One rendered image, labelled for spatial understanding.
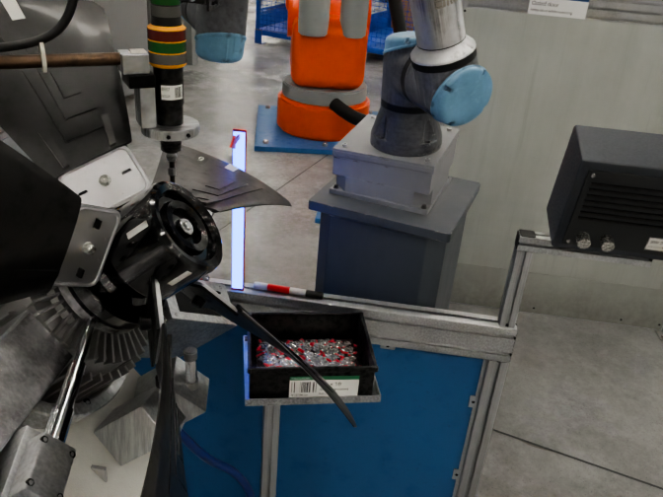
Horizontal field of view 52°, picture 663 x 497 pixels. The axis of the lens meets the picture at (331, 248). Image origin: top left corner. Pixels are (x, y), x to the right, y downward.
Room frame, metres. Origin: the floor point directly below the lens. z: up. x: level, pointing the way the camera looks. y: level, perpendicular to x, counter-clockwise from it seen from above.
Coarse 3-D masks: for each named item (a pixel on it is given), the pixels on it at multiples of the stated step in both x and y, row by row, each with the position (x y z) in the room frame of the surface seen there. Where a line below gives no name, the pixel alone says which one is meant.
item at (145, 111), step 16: (128, 64) 0.75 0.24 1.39; (144, 64) 0.76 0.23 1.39; (128, 80) 0.75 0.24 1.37; (144, 80) 0.75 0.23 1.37; (144, 96) 0.76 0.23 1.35; (144, 112) 0.76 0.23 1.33; (144, 128) 0.76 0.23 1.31; (160, 128) 0.76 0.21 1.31; (176, 128) 0.77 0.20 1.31; (192, 128) 0.77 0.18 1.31
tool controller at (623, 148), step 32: (576, 128) 1.11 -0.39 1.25; (608, 128) 1.12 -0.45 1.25; (576, 160) 1.05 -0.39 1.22; (608, 160) 1.03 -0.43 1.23; (640, 160) 1.03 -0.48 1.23; (576, 192) 1.04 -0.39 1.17; (608, 192) 1.03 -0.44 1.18; (640, 192) 1.02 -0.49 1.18; (576, 224) 1.05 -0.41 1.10; (608, 224) 1.04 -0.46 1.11; (640, 224) 1.04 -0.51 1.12; (640, 256) 1.06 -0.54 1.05
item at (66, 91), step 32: (0, 0) 0.83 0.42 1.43; (32, 0) 0.86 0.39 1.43; (64, 0) 0.89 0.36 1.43; (0, 32) 0.80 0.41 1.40; (32, 32) 0.82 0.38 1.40; (64, 32) 0.84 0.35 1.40; (96, 32) 0.87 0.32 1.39; (0, 96) 0.75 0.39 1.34; (32, 96) 0.76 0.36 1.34; (64, 96) 0.77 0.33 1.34; (96, 96) 0.79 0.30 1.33; (32, 128) 0.73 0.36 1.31; (64, 128) 0.74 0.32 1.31; (96, 128) 0.76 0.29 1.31; (128, 128) 0.77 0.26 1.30; (32, 160) 0.71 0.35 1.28; (64, 160) 0.72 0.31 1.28
